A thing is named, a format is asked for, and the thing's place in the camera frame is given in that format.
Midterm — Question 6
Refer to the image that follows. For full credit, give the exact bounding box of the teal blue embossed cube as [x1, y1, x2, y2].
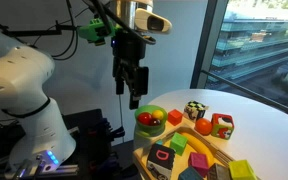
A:
[178, 165, 205, 180]

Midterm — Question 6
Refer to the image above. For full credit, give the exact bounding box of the green plastic bowl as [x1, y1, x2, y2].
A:
[134, 104, 168, 137]

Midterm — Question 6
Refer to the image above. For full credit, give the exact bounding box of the black looping cable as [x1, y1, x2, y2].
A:
[30, 0, 92, 62]

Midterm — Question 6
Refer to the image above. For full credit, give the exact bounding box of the orange toy fruit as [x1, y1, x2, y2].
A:
[194, 117, 214, 136]

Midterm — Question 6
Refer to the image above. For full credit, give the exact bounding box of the black equipment cart with clamps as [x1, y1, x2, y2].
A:
[0, 108, 142, 180]

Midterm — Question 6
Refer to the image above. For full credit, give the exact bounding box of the red toy apple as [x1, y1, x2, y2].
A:
[137, 112, 153, 126]

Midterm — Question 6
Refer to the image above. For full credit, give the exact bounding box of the dark maroon toy plum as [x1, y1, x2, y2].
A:
[149, 118, 162, 127]

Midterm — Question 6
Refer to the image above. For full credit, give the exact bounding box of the magenta embossed cube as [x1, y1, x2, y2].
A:
[187, 151, 210, 178]

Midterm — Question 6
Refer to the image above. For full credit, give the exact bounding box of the yellow toy lemon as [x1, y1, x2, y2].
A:
[151, 109, 165, 122]

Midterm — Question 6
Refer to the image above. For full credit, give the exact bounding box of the green printed camera mount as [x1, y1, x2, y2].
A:
[77, 18, 119, 46]

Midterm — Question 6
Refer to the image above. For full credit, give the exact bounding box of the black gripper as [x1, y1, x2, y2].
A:
[111, 29, 150, 110]

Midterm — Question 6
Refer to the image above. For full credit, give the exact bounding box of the black checkered plush cube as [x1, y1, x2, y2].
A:
[183, 100, 209, 122]

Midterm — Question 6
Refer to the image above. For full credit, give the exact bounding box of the black horizontal mounting rod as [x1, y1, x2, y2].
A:
[2, 24, 79, 38]

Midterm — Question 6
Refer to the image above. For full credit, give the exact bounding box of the light wooden crate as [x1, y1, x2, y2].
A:
[132, 124, 262, 180]

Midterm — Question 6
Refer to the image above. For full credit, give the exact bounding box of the dark window frame post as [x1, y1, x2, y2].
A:
[189, 0, 230, 90]

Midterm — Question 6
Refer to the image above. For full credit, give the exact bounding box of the black plush cube pink D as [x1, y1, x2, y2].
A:
[146, 143, 177, 180]

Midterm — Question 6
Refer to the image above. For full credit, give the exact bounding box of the glass office building outside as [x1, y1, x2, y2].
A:
[207, 0, 288, 88]

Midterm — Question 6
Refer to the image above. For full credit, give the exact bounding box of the yellow toy banana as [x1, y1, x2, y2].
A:
[180, 131, 218, 168]

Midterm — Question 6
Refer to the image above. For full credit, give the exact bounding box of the red green plush cube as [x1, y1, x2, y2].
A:
[210, 112, 235, 141]

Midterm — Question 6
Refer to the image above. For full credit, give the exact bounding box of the green embossed cube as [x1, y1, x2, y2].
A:
[169, 131, 189, 156]

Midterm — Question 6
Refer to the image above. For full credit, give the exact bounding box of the gray embossed cube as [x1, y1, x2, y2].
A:
[206, 162, 232, 180]

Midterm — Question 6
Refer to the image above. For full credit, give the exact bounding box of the cream wrist camera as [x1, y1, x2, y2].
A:
[134, 8, 173, 35]

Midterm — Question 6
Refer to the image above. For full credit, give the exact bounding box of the yellow-green embossed cube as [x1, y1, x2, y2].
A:
[228, 159, 258, 180]

